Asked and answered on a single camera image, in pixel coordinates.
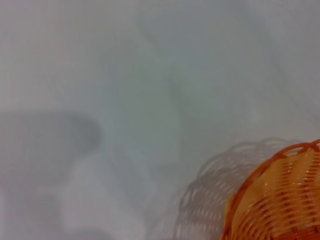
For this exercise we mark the orange yellow woven basket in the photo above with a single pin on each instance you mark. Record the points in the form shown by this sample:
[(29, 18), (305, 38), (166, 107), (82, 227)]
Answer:
[(282, 200)]

